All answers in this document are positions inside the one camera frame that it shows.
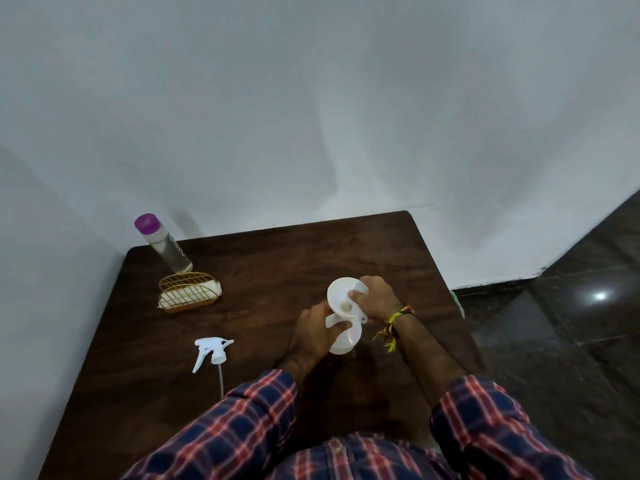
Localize person's right hand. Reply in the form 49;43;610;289
348;275;404;326

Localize person's left hand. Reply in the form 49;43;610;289
289;300;353;369

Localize white plastic bottle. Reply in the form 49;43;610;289
327;322;363;356

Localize white plastic funnel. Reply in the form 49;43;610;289
325;276;369;329

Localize person's right forearm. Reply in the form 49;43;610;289
392;313;473;411

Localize person's left forearm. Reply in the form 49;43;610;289
277;351;323;391

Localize yellow red thread wristband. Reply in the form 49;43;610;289
373;305;416;354

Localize white spray trigger head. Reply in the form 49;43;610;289
192;337;235;401

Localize white paper napkins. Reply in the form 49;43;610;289
158;279;223;310

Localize clear bottle with purple cap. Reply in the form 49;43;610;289
134;213;194;274

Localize gold wire napkin holder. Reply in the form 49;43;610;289
158;272;223;314

